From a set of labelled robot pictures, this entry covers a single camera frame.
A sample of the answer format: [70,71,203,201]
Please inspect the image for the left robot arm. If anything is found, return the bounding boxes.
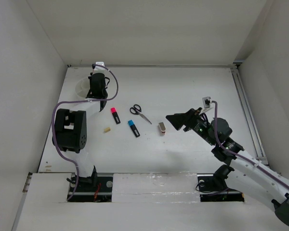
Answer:
[53,73,110,191]

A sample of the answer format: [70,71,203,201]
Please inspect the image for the white round divided container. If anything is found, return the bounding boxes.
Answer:
[75,77,90,100]

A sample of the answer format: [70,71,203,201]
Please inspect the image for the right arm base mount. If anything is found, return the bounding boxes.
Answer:
[195,165,245,202]

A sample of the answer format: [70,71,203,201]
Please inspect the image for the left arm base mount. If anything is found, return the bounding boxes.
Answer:
[68,173,114,203]

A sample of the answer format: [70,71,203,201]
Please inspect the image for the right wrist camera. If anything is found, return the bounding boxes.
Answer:
[202,97,212,113]

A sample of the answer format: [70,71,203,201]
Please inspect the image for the black handled scissors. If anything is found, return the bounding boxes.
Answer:
[130,104,152,125]

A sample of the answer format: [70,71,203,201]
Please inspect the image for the aluminium frame rail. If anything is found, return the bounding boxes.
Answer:
[230,62,270,167]

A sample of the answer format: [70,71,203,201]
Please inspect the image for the beige eraser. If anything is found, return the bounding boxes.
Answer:
[104,127,111,133]

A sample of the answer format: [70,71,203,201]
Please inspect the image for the blue cap black highlighter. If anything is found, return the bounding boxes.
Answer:
[128,120,140,138]

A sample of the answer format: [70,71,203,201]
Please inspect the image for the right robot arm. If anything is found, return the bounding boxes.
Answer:
[166,108,289,227]

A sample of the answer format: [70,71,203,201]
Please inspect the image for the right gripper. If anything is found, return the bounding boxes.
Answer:
[166,107,216,146]

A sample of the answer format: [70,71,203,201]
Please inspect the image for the pink cap black highlighter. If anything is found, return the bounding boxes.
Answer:
[110,107,120,124]

